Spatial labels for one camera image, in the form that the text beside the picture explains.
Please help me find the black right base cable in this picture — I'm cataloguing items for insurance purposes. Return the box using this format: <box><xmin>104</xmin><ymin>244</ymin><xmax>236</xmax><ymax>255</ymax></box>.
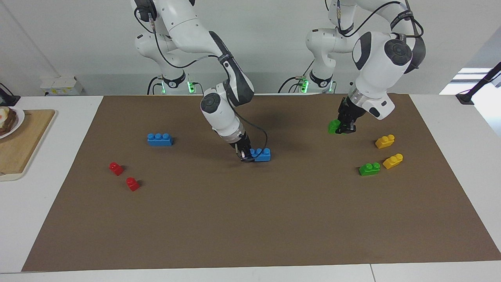
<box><xmin>147</xmin><ymin>75</ymin><xmax>165</xmax><ymax>95</ymax></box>

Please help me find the brown toast sandwich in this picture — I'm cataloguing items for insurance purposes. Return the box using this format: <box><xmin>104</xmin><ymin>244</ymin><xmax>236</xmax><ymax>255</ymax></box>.
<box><xmin>0</xmin><ymin>108</ymin><xmax>18</xmax><ymax>136</ymax></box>

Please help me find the wooden cutting board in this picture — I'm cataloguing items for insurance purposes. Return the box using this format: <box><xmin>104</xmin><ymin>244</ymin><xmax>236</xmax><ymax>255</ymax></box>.
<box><xmin>0</xmin><ymin>109</ymin><xmax>57</xmax><ymax>181</ymax></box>

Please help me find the white power box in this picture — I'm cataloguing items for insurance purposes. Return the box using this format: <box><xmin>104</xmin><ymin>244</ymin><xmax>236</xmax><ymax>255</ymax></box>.
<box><xmin>40</xmin><ymin>76</ymin><xmax>85</xmax><ymax>96</ymax></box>

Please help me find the brown table mat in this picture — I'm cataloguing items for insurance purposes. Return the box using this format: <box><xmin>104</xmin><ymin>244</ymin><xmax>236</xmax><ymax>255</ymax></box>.
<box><xmin>22</xmin><ymin>93</ymin><xmax>501</xmax><ymax>272</ymax></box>

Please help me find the black clamp mount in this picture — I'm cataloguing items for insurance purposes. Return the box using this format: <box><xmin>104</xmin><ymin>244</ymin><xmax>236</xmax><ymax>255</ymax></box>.
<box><xmin>0</xmin><ymin>83</ymin><xmax>21</xmax><ymax>107</ymax></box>

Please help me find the white plate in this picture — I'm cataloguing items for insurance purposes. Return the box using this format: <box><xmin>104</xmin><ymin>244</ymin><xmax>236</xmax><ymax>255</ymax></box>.
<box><xmin>0</xmin><ymin>107</ymin><xmax>25</xmax><ymax>139</ymax></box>

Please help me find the black left base cable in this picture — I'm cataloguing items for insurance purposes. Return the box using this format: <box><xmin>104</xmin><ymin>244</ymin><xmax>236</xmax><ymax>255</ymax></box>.
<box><xmin>278</xmin><ymin>59</ymin><xmax>315</xmax><ymax>94</ymax></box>

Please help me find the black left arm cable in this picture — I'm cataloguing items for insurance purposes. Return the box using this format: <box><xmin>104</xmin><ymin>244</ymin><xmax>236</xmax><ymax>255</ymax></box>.
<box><xmin>327</xmin><ymin>0</ymin><xmax>425</xmax><ymax>40</ymax></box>

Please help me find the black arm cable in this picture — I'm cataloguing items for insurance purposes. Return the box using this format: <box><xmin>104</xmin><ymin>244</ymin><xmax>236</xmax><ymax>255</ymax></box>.
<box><xmin>133</xmin><ymin>6</ymin><xmax>270</xmax><ymax>157</ymax></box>
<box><xmin>327</xmin><ymin>0</ymin><xmax>425</xmax><ymax>40</ymax></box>

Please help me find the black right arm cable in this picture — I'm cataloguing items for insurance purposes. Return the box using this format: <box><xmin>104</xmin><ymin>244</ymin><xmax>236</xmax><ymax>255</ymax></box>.
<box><xmin>133</xmin><ymin>6</ymin><xmax>270</xmax><ymax>157</ymax></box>

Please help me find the blue three-stud toy brick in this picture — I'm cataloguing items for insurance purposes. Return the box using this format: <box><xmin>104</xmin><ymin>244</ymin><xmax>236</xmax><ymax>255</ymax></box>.
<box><xmin>250</xmin><ymin>148</ymin><xmax>271</xmax><ymax>162</ymax></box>
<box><xmin>147</xmin><ymin>133</ymin><xmax>173</xmax><ymax>146</ymax></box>

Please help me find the black camera stand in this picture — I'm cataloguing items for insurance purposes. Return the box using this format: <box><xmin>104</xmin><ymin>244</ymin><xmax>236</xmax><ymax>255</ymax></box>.
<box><xmin>456</xmin><ymin>62</ymin><xmax>501</xmax><ymax>105</ymax></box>

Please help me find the black base cable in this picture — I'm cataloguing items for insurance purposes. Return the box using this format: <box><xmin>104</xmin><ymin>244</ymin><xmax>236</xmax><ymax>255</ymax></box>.
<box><xmin>278</xmin><ymin>59</ymin><xmax>315</xmax><ymax>94</ymax></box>
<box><xmin>147</xmin><ymin>75</ymin><xmax>165</xmax><ymax>95</ymax></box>

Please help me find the yellow two-stud toy brick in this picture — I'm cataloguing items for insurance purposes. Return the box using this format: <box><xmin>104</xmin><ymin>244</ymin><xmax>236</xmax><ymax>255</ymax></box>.
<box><xmin>383</xmin><ymin>153</ymin><xmax>404</xmax><ymax>170</ymax></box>
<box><xmin>375</xmin><ymin>134</ymin><xmax>395</xmax><ymax>149</ymax></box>

